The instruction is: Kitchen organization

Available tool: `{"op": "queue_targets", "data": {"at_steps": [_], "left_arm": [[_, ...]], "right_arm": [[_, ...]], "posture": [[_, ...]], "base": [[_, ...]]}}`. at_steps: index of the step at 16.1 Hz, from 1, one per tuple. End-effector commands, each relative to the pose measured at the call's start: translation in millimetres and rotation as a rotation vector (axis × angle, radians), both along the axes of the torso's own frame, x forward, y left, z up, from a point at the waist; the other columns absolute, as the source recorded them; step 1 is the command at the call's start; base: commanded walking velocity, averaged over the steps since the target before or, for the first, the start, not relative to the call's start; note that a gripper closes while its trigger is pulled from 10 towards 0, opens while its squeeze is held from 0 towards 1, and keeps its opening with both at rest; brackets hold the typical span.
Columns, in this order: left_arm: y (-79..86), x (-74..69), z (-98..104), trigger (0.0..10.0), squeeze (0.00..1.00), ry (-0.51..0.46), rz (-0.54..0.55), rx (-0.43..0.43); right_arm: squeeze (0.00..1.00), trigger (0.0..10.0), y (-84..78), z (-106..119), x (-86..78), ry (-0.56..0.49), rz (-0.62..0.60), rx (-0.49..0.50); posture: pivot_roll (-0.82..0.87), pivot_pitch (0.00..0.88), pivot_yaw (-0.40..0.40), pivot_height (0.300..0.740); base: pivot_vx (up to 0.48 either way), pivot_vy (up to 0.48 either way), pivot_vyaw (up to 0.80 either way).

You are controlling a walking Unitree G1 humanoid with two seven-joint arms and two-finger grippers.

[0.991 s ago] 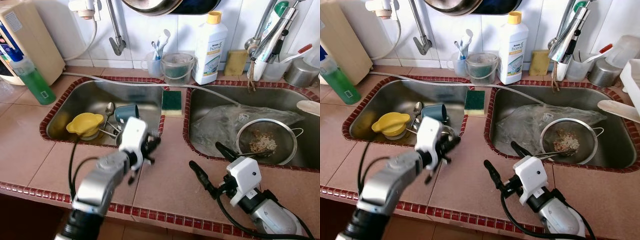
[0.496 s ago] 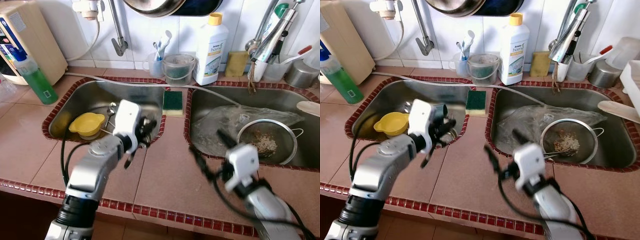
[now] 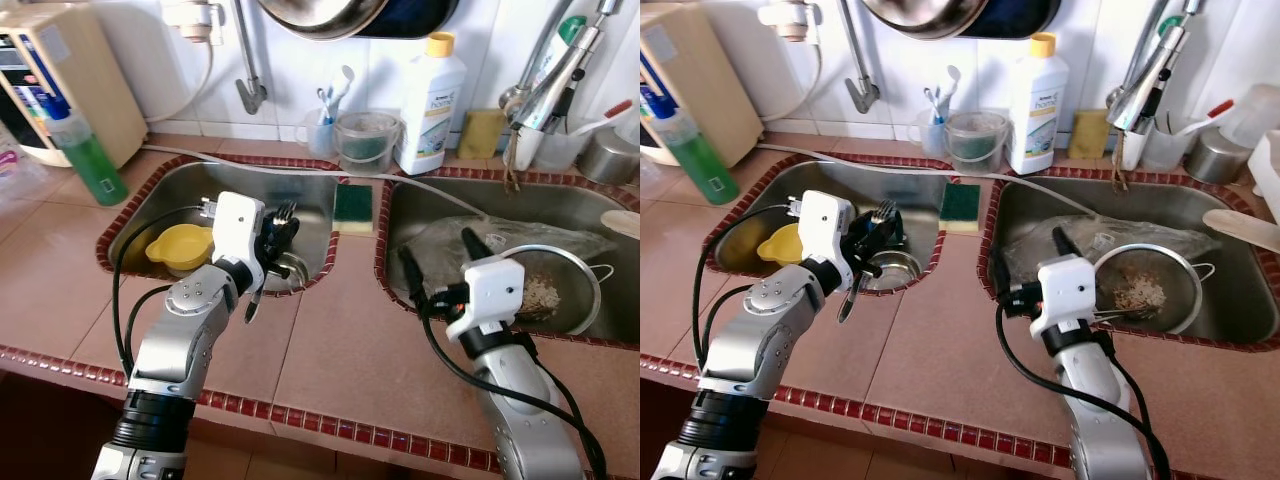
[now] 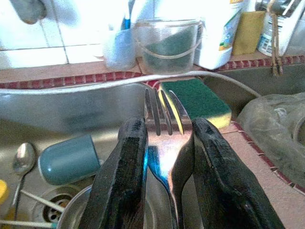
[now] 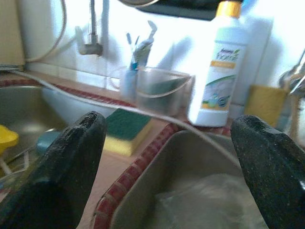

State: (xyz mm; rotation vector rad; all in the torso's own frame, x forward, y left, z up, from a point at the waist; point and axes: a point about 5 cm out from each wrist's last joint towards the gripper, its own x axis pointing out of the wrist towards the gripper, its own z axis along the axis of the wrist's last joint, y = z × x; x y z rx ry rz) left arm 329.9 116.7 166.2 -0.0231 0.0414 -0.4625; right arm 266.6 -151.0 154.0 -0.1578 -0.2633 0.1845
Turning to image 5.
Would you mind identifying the chrome kitchen faucet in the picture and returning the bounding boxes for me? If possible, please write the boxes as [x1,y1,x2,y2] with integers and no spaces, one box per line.
[278,47,305,96]

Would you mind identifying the white detergent bottle yellow cap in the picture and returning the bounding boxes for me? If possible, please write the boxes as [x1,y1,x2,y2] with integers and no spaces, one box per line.
[187,0,251,127]

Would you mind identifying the beige curved hose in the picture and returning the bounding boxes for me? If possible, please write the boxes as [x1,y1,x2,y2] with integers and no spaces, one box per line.
[23,0,79,62]

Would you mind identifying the clear toothbrush cup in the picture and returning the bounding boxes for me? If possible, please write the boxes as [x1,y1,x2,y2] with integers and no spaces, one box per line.
[119,66,140,98]

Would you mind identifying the hanging black pan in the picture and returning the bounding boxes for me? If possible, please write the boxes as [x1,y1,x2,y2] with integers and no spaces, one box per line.
[134,0,222,21]

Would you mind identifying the hanging steel pan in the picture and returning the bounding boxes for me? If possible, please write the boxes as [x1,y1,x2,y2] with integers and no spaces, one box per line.
[119,0,163,7]

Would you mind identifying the grey wall tap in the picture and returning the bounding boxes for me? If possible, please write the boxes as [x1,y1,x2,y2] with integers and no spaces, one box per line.
[76,0,104,55]

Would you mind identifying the large steel sink basin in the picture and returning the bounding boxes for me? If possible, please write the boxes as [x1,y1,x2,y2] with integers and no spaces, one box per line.
[111,130,270,229]

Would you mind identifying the green and yellow sponge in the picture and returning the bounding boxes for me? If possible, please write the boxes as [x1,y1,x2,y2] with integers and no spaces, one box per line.
[102,108,153,157]

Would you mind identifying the teal plastic cup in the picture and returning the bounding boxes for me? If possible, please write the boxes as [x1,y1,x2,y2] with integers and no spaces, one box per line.
[35,131,62,156]

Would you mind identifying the thin white hose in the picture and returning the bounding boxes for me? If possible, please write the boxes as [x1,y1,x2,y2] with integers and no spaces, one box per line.
[0,69,241,165]

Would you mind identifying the beige water ionizer machine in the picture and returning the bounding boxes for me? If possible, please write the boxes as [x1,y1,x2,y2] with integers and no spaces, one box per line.
[0,0,27,70]

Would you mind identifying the clear plastic bag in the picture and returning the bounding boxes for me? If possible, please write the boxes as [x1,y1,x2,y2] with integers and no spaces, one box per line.
[154,173,263,229]

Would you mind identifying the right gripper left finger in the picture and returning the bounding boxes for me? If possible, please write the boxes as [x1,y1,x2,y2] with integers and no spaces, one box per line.
[0,111,108,229]

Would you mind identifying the yellow plastic bowl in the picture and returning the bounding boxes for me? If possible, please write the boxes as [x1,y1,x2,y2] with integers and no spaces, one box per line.
[0,125,20,156]

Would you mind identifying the small steel sink basin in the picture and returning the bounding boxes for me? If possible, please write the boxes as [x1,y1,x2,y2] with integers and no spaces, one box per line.
[0,84,115,182]

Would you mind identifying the clear plastic measuring jug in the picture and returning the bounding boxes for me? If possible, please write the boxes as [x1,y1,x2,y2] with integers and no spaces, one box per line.
[135,66,195,117]

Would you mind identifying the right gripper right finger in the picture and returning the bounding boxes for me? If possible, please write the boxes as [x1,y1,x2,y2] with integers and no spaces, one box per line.
[231,114,305,229]

